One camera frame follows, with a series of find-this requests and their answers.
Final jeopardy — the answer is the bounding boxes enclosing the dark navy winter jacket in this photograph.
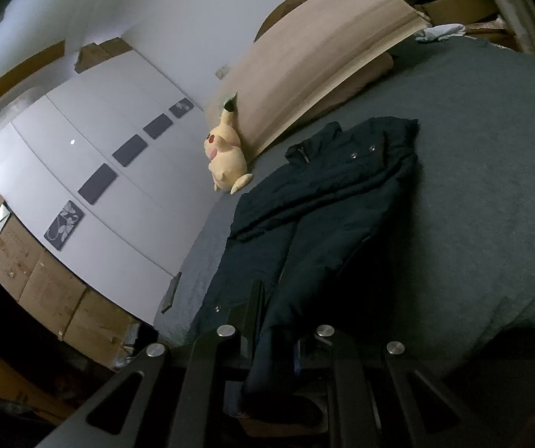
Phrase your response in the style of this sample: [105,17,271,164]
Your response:
[192,116,418,420]

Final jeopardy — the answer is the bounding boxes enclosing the white wardrobe with dark panels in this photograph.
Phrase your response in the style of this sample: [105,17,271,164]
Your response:
[0,52,217,323]

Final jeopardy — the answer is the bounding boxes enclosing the yellow Pikachu plush toy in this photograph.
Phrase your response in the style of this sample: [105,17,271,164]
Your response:
[204,94,253,195]

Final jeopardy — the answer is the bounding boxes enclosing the grey bed sheet mattress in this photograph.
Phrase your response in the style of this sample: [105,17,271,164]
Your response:
[154,38,535,365]

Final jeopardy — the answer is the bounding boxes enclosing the beige upholstered headboard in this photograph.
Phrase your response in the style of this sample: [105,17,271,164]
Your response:
[205,0,428,160]

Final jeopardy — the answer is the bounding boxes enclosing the cardboard box atop wardrobe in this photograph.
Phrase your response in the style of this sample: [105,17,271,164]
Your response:
[74,37,133,74]

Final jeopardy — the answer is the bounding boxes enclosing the white crumpled cloth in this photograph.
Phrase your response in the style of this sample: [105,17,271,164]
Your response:
[414,23,466,43]

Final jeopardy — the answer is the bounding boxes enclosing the wall socket plate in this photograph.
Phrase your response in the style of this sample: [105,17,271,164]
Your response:
[215,65,230,80]

